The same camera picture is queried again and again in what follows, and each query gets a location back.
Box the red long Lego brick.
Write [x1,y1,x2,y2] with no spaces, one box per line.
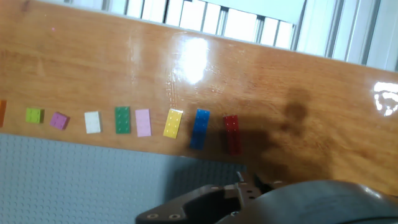
[223,114,243,156]

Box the grey Lego baseplate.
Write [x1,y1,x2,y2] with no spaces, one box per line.
[0,133,248,224]

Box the green Lego brick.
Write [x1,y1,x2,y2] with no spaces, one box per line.
[114,106,132,135]

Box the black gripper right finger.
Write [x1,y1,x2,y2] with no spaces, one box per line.
[236,170,285,200]

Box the blue long Lego brick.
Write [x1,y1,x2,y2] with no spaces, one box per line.
[189,108,211,151]

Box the lime square Lego brick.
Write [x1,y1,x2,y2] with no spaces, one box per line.
[25,107,45,124]

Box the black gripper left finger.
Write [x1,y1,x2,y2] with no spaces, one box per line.
[135,184,242,224]

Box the pink Lego brick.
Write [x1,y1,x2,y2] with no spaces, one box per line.
[134,108,152,138]

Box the magenta square Lego brick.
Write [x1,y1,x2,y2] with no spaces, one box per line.
[49,111,71,131]

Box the orange Lego brick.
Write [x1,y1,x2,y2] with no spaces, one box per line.
[0,99,7,128]

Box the white Lego brick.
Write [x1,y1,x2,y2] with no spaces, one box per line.
[84,111,103,135]

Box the yellow Lego brick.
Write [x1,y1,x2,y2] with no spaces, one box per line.
[162,108,184,139]

